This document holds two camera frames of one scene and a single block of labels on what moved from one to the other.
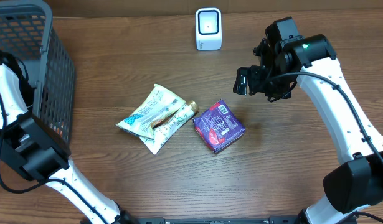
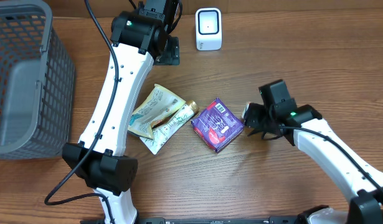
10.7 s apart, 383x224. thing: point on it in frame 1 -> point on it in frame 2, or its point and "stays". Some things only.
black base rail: [220, 220] stays
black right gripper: [284, 89] -> [250, 120]
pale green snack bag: [159, 104] stays
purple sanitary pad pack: [218, 127] stays
